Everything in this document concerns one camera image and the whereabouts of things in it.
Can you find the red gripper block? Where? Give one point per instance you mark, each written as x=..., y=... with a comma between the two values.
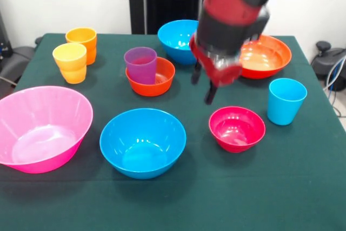
x=221, y=75

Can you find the blue plastic bowl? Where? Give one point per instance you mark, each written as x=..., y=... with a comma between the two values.
x=143, y=160
x=173, y=49

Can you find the small orange-red plastic bowl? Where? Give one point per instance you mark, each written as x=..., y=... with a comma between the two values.
x=151, y=89

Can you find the purple plastic cup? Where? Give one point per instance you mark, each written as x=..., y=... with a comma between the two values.
x=140, y=71

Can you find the small crimson plastic bowl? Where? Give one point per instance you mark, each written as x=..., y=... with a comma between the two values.
x=236, y=139

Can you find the large orange-red plastic bowl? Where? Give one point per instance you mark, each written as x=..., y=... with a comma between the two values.
x=270, y=63

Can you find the light blue plastic cup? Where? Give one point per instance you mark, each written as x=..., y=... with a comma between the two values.
x=283, y=109

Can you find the orange plastic cup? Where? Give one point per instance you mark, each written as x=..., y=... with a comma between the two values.
x=89, y=49

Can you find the dark green tablecloth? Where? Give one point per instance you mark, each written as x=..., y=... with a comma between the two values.
x=173, y=201

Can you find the black stand base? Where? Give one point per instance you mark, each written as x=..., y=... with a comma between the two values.
x=19, y=58
x=324, y=66

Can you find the yellow plastic cup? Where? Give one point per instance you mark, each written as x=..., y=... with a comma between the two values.
x=71, y=74

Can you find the large pink plastic bowl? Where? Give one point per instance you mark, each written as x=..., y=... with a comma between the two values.
x=40, y=133

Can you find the black equipment box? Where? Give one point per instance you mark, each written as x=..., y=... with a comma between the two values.
x=4, y=41

